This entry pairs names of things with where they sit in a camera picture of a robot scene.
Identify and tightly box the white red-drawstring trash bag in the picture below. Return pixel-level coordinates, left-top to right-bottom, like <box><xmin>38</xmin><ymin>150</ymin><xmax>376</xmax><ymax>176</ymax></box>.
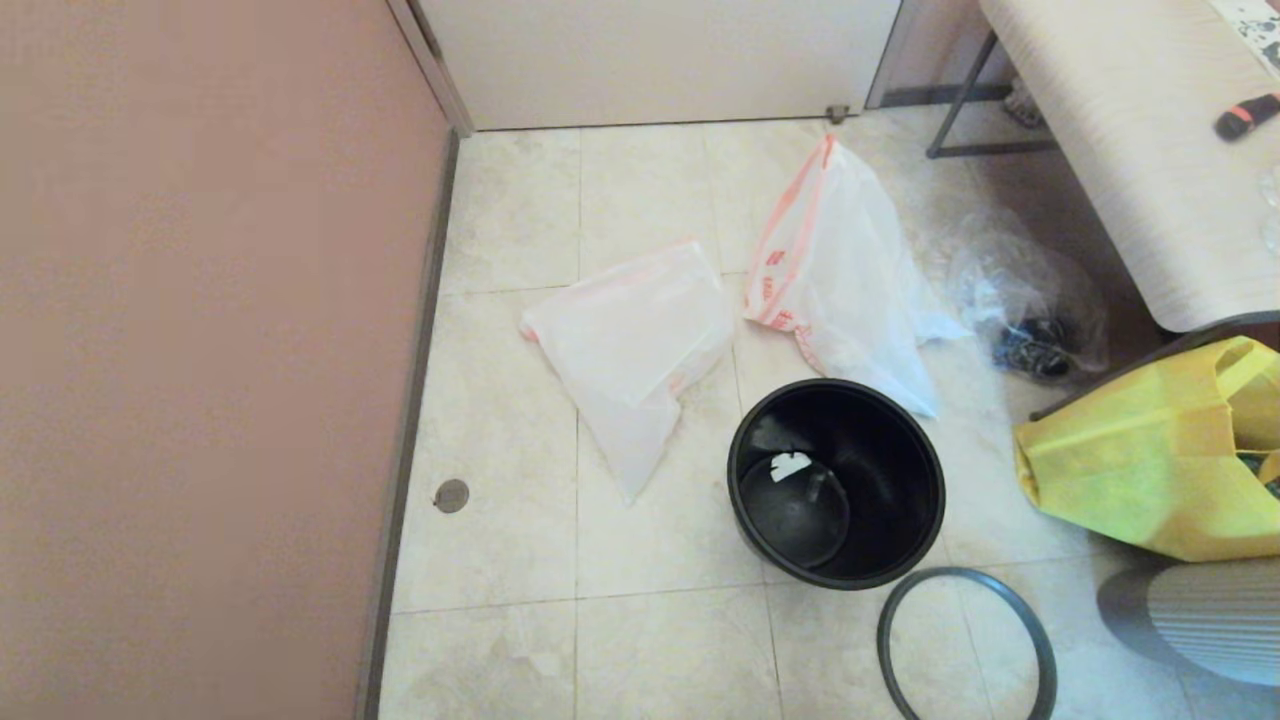
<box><xmin>742</xmin><ymin>133</ymin><xmax>969</xmax><ymax>419</ymax></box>

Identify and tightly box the grey bin rim ring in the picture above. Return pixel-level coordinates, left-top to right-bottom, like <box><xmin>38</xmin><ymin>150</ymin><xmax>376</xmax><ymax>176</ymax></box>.
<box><xmin>877</xmin><ymin>566</ymin><xmax>1058</xmax><ymax>720</ymax></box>

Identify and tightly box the black round trash bin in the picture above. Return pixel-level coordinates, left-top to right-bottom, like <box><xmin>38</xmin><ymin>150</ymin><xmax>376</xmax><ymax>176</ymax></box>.
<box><xmin>727</xmin><ymin>378</ymin><xmax>947</xmax><ymax>591</ymax></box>

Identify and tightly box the clear crumpled plastic bag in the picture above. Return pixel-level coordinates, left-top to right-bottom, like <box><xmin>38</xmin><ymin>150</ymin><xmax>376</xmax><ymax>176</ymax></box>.
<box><xmin>945</xmin><ymin>215</ymin><xmax>1109</xmax><ymax>381</ymax></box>

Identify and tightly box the dark cable bundle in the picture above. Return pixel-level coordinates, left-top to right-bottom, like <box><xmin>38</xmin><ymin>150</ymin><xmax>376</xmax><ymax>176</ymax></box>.
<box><xmin>992</xmin><ymin>318</ymin><xmax>1076</xmax><ymax>379</ymax></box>

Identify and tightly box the yellow non-woven shopping bag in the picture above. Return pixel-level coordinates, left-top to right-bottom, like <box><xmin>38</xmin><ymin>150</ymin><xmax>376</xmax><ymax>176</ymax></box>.
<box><xmin>1012</xmin><ymin>336</ymin><xmax>1280</xmax><ymax>563</ymax></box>

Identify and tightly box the white door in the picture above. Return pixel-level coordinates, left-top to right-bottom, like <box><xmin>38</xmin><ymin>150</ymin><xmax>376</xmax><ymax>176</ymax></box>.
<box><xmin>412</xmin><ymin>0</ymin><xmax>901</xmax><ymax>133</ymax></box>

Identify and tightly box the grey item under table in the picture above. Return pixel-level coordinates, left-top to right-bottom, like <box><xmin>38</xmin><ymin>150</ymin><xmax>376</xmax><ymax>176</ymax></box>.
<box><xmin>1003</xmin><ymin>80</ymin><xmax>1043</xmax><ymax>129</ymax></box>

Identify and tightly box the light wood-grain table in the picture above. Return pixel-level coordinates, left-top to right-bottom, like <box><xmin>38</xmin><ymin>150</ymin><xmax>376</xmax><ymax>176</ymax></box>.
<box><xmin>978</xmin><ymin>0</ymin><xmax>1280</xmax><ymax>334</ymax></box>

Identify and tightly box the white ribbed bin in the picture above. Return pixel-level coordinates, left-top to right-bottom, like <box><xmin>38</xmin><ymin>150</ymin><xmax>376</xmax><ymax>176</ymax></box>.
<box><xmin>1096</xmin><ymin>556</ymin><xmax>1280</xmax><ymax>687</ymax></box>

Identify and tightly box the black and orange marker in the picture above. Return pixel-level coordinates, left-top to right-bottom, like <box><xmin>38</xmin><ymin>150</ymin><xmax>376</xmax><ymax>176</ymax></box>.
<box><xmin>1212</xmin><ymin>93</ymin><xmax>1280</xmax><ymax>143</ymax></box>

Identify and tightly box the black-white patterned paper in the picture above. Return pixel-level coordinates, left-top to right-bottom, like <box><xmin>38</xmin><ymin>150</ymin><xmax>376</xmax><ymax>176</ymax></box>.
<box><xmin>1208</xmin><ymin>0</ymin><xmax>1280</xmax><ymax>61</ymax></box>

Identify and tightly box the dark metal table frame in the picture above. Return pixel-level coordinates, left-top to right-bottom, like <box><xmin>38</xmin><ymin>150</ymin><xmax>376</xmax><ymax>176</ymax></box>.
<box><xmin>925</xmin><ymin>30</ymin><xmax>1058</xmax><ymax>161</ymax></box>

